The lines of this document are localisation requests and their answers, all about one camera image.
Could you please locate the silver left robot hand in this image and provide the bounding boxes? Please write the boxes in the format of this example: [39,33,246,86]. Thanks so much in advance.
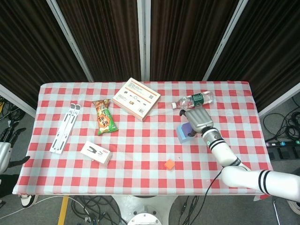
[0,120,31,173]

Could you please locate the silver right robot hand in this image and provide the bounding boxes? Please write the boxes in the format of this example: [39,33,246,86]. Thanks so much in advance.
[179,108,214,138]

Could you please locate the small orange cube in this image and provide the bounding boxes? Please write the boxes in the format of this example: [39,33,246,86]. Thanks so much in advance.
[164,159,176,171]

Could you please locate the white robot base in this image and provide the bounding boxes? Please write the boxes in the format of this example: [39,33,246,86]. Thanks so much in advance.
[112,195,179,225]

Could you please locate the clear water bottle green label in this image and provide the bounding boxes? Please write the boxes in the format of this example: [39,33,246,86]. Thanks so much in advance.
[172,90,216,110]

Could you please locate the large light blue cube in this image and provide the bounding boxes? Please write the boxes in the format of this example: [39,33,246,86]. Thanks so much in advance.
[177,122,196,144]

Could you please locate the black white sneaker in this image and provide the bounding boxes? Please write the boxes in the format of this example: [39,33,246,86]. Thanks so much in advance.
[19,193,38,209]

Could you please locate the red white checkered tablecloth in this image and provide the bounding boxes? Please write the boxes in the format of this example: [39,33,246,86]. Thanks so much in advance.
[12,81,274,195]

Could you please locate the white folding laptop stand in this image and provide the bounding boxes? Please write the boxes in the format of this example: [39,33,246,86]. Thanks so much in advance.
[49,102,82,155]

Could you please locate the flat white orange product box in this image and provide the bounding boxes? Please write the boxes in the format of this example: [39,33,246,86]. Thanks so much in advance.
[112,77,162,122]

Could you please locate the white stapler box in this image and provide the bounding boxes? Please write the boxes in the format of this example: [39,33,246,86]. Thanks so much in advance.
[80,141,113,166]

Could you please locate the green orange snack bag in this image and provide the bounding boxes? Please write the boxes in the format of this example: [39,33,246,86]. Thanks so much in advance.
[92,98,118,136]

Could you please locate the black floor cable bundle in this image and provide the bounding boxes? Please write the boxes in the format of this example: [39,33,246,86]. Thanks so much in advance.
[70,195,128,225]
[262,97,300,143]
[0,96,26,128]

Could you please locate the white partition post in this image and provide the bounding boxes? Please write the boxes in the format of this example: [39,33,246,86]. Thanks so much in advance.
[202,0,249,82]
[137,0,152,82]
[46,0,94,82]
[0,83,37,118]
[257,82,300,118]

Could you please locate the white floor cable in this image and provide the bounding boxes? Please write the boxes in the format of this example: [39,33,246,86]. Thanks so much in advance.
[0,195,92,223]

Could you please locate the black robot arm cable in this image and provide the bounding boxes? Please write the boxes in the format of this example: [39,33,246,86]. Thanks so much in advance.
[202,167,225,225]

